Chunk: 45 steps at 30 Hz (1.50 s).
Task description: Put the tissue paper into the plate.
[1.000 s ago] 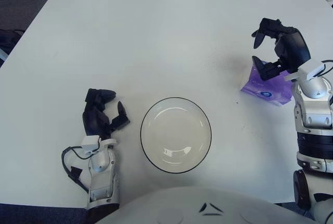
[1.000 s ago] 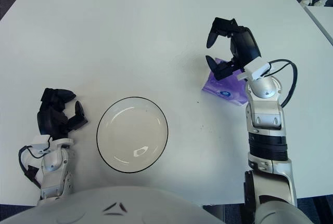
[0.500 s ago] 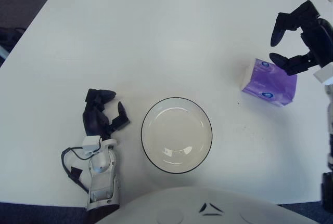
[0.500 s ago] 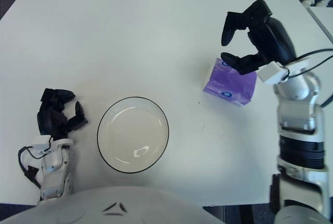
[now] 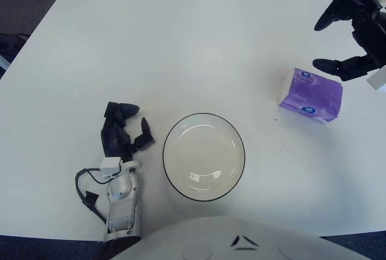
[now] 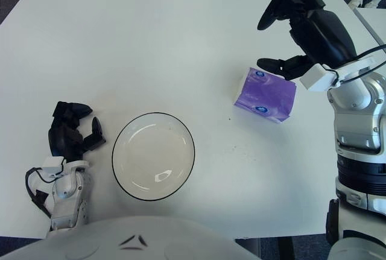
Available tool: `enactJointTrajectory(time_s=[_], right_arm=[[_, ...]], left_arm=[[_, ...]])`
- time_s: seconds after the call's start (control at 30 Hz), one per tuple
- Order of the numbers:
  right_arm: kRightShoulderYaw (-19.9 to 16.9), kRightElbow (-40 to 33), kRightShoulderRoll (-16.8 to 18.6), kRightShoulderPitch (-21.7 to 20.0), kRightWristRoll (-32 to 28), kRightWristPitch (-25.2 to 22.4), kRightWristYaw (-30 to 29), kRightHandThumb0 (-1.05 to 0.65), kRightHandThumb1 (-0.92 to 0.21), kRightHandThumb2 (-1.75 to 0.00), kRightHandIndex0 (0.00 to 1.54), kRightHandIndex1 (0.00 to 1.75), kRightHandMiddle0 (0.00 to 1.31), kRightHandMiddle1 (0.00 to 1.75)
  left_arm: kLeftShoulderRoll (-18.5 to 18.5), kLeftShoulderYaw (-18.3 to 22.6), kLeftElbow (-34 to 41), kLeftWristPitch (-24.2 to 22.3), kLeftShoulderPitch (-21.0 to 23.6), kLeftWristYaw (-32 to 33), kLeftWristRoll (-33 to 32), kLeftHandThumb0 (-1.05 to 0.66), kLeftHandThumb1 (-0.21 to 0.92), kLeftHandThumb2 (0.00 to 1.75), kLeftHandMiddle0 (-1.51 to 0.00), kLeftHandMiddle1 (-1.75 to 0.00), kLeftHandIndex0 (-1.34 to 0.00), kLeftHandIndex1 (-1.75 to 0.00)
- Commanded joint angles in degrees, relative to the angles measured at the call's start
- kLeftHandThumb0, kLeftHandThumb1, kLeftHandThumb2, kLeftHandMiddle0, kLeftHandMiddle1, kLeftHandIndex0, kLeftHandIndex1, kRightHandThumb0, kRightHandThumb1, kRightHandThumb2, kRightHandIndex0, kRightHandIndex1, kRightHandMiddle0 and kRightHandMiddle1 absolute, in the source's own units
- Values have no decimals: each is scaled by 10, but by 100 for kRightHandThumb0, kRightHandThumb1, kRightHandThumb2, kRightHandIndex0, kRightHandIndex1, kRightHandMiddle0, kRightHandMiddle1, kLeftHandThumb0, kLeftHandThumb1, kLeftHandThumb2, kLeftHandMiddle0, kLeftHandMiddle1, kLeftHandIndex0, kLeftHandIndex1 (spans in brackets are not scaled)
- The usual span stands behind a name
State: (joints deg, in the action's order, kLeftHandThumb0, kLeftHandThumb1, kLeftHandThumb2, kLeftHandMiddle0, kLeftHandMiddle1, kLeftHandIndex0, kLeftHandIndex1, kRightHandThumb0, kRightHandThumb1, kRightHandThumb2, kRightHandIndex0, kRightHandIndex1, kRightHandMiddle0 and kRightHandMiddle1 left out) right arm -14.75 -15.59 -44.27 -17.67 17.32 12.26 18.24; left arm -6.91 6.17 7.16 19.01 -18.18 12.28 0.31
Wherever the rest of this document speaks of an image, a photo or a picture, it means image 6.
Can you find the white plate black rim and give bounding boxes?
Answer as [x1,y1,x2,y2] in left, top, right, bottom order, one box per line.
[112,112,196,202]

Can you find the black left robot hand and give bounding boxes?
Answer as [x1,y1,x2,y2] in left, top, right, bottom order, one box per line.
[47,100,107,162]

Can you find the white side table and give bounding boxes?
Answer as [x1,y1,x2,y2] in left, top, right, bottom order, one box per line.
[352,5,386,46]

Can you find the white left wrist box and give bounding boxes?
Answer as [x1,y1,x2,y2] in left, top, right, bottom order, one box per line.
[42,156,66,176]

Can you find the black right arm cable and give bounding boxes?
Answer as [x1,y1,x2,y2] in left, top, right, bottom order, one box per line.
[324,44,386,84]

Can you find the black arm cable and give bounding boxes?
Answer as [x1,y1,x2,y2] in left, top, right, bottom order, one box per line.
[25,166,57,218]
[324,44,386,84]

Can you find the black table leg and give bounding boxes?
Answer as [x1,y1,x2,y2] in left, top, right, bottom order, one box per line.
[279,236,296,260]

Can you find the purple tissue paper pack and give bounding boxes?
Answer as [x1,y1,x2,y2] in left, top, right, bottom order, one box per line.
[232,66,298,125]

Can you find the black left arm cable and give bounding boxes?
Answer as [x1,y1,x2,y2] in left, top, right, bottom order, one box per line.
[25,166,57,218]

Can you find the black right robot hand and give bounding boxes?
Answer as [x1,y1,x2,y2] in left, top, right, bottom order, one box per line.
[256,0,358,81]

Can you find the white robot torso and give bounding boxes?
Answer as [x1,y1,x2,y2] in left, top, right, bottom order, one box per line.
[0,215,263,260]

